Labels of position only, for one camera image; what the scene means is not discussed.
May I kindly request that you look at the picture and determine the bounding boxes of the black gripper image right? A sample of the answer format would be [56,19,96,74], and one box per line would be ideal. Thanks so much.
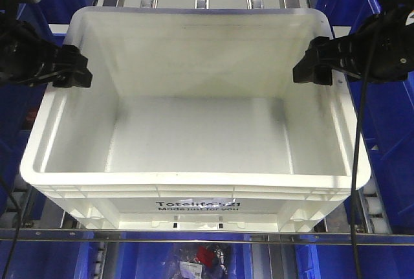
[292,6,413,85]

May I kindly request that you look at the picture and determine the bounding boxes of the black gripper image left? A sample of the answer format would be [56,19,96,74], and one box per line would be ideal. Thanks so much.
[1,13,93,87]

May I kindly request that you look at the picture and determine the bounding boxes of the white plastic tote bin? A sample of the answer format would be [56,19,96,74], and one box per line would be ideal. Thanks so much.
[20,6,356,232]

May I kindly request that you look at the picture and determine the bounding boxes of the blue bin left shelf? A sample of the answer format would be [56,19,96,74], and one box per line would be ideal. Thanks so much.
[0,0,65,215]

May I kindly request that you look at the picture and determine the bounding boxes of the blue bin shelf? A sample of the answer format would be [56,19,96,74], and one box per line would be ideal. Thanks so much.
[0,0,65,215]
[363,73,413,234]

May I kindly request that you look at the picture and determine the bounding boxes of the blue bin right shelf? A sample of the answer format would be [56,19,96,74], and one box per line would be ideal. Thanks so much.
[363,73,413,234]

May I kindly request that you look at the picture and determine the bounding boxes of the blue bin lower centre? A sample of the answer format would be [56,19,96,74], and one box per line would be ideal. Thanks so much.
[115,243,254,278]

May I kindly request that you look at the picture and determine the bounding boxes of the bagged parts in lower bin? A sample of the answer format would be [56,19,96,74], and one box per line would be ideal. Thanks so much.
[168,243,232,278]

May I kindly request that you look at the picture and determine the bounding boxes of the left side white rollers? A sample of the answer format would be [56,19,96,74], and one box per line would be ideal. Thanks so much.
[1,173,29,229]

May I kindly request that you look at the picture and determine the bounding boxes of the white rollers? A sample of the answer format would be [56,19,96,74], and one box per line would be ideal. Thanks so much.
[1,173,29,229]
[360,178,391,234]

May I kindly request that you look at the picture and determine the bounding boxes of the right side white rollers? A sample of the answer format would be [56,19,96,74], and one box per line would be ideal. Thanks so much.
[360,178,391,234]

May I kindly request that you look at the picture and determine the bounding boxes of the black cable left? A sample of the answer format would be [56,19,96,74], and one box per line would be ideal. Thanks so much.
[0,172,30,279]

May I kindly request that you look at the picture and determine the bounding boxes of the black cable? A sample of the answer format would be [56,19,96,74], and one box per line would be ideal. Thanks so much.
[0,172,30,279]
[349,16,381,279]

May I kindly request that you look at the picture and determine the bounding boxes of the metal shelf front rail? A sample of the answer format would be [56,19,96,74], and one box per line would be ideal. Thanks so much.
[0,227,414,247]

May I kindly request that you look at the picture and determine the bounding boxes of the black cable right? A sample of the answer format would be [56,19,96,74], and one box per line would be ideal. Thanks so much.
[349,16,381,279]

